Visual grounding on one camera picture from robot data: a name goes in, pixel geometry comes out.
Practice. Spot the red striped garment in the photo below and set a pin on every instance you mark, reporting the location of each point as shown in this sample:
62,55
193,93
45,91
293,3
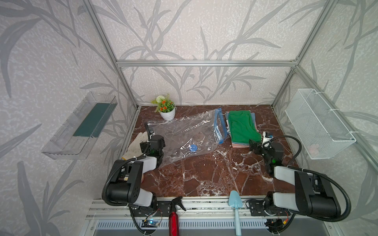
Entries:
240,144

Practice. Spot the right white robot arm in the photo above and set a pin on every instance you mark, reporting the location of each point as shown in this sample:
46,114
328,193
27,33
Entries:
316,195

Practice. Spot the clear plastic wall shelf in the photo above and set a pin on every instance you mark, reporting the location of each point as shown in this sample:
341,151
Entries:
77,136

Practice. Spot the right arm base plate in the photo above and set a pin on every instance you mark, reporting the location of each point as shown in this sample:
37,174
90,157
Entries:
257,208

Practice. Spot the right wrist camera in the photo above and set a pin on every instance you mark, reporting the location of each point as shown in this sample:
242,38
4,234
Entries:
266,139

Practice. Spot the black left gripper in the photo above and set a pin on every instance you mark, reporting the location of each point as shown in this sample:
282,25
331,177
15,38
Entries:
144,146

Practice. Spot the light blue garden trowel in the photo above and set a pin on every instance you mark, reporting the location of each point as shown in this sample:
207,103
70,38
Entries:
235,202

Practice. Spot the solid green garment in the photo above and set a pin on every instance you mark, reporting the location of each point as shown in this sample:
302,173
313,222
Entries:
243,126

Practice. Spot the white pot with plant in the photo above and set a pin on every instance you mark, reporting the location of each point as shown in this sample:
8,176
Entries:
165,106

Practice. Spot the white work glove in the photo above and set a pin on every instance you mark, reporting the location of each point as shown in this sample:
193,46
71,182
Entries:
134,149

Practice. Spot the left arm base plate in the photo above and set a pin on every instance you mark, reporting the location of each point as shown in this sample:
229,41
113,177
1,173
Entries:
157,208

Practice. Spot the white wire wall basket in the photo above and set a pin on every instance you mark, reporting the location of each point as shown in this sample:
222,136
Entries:
320,129

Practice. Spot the red spray bottle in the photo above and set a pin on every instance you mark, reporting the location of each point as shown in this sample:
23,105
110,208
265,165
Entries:
173,216

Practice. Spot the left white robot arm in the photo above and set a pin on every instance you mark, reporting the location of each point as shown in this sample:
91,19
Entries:
123,185

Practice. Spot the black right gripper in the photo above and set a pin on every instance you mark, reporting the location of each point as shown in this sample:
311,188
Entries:
253,145

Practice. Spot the clear vacuum bag blue zipper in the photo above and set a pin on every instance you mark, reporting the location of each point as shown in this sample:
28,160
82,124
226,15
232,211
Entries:
190,136

